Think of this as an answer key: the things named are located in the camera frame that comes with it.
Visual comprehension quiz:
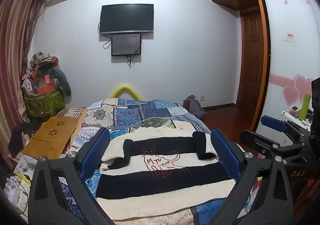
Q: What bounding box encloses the pile of papers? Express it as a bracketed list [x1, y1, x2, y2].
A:
[5, 155, 38, 215]

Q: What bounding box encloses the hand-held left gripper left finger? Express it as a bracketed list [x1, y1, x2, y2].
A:
[28, 127, 118, 225]

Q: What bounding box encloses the striped pink curtain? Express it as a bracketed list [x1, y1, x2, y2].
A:
[0, 0, 48, 170]

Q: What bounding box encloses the black wall television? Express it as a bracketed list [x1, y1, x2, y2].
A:
[99, 4, 154, 35]

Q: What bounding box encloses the orange box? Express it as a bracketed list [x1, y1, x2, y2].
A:
[31, 75, 56, 94]

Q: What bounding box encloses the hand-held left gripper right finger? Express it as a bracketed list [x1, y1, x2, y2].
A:
[207, 128, 293, 225]

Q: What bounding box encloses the brown wooden door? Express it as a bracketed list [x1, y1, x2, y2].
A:
[236, 8, 265, 115]

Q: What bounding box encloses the green bottle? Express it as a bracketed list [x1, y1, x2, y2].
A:
[299, 94, 312, 120]

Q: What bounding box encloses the blue patchwork blanket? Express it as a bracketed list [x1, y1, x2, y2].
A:
[59, 98, 258, 225]

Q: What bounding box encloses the wooden lap desk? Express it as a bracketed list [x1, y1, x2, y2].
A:
[22, 115, 84, 160]

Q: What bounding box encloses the pile of clothes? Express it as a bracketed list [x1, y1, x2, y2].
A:
[22, 51, 72, 102]

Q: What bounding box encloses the small black wall monitor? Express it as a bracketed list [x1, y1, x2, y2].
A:
[111, 34, 142, 57]

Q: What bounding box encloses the grey bag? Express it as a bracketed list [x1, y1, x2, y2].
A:
[184, 95, 207, 118]

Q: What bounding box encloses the yellow foam tube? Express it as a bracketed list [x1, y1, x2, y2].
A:
[111, 85, 144, 102]

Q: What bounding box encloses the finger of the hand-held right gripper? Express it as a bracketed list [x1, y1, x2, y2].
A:
[240, 129, 312, 165]
[261, 115, 310, 144]

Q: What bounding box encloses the navy and cream striped sweater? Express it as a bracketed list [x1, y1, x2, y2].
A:
[96, 119, 237, 216]

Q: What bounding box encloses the green fabric bag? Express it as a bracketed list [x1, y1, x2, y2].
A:
[25, 88, 66, 118]

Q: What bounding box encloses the dark cloth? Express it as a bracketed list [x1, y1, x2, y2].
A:
[9, 122, 39, 155]

